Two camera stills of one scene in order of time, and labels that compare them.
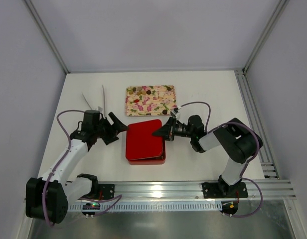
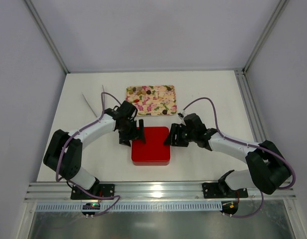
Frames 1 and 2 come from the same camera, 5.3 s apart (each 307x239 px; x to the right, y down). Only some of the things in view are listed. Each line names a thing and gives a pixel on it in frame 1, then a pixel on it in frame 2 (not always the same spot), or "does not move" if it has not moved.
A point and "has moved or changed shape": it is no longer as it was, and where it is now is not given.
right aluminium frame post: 279,8 does not move
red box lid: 140,142 has moved or changed shape
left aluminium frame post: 48,34 does not move
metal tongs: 103,94 does not move
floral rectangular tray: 150,100 does not move
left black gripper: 107,131 → 131,133
